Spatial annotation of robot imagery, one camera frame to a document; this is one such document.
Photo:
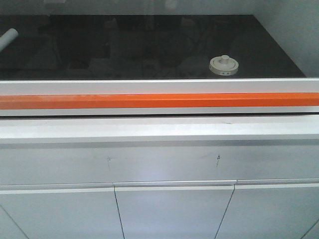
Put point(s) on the white base cabinet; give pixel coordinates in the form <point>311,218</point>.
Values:
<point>251,177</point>

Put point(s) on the glass jar with white lid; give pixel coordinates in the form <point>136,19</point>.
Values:
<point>223,65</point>

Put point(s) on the orange and white sash frame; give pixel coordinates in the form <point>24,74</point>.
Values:
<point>193,95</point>

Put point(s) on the white tube at left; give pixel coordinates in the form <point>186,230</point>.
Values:
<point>7,38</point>

